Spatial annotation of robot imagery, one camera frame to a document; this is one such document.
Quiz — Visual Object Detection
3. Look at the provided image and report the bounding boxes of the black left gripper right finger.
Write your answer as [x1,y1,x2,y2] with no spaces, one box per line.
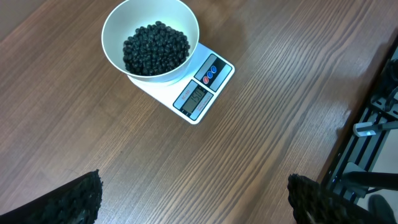
[287,174,395,224]

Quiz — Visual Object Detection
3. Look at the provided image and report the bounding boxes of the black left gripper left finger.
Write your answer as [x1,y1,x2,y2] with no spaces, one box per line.
[1,170,103,223]

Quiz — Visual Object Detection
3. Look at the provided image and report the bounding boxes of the white digital kitchen scale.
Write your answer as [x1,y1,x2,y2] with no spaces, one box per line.
[129,44,235,124]

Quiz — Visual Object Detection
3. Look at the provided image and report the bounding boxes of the black beans in bowl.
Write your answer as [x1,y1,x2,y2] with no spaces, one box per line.
[123,21,190,76]

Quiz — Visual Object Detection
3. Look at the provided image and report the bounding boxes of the white bowl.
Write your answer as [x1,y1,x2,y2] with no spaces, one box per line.
[101,0,200,83]

